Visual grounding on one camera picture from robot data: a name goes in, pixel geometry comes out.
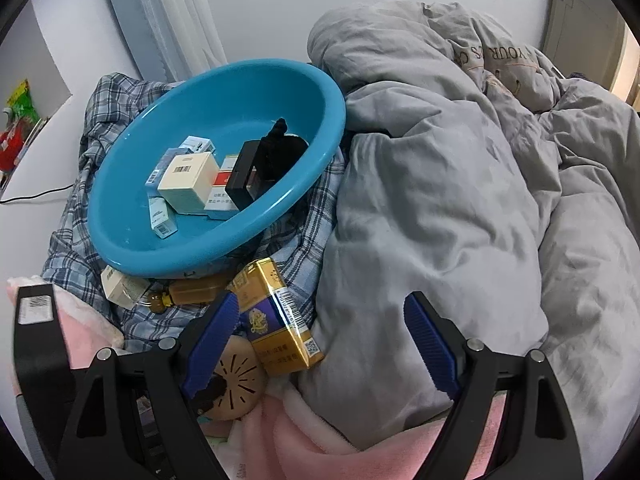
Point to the green snack bag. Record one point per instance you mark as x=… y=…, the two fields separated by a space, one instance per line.
x=22 y=102

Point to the round tan slotted disc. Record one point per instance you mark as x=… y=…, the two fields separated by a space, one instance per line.
x=240 y=380

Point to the grey duvet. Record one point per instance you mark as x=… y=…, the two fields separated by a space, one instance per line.
x=425 y=185

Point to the white sheer curtain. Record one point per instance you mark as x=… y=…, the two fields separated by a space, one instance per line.
x=175 y=15

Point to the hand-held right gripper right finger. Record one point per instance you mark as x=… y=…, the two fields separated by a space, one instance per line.
x=430 y=340

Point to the blue plastic basin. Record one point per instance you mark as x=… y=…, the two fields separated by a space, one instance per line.
x=280 y=95

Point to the white plastic packet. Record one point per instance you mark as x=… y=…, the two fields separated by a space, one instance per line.
x=227 y=452

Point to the light blue white box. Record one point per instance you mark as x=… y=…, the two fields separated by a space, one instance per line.
x=160 y=170

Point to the amber glass bottle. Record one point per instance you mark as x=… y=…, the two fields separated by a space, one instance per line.
x=195 y=291

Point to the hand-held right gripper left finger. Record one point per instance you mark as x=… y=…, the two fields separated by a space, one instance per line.
x=210 y=345

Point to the small black box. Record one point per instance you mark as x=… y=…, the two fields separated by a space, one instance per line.
x=242 y=170

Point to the pink fleece blanket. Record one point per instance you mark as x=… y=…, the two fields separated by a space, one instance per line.
x=310 y=440

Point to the gold cigarette pack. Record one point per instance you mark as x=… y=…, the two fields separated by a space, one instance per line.
x=285 y=330

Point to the grey door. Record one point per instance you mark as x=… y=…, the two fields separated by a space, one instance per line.
x=580 y=25

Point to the cream square box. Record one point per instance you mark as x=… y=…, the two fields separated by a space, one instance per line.
x=187 y=185

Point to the blue plaid cloth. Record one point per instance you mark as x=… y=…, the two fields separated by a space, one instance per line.
x=110 y=105

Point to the red container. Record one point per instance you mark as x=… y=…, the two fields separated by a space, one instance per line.
x=10 y=145

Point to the blue curtain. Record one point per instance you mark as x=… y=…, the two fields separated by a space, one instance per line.
x=120 y=10

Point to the red white cigarette pack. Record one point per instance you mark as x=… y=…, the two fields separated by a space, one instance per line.
x=220 y=195

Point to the slim teal white box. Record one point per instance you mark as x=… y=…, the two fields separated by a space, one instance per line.
x=161 y=217

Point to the small clear glass bottle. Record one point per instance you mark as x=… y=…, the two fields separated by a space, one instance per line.
x=117 y=282

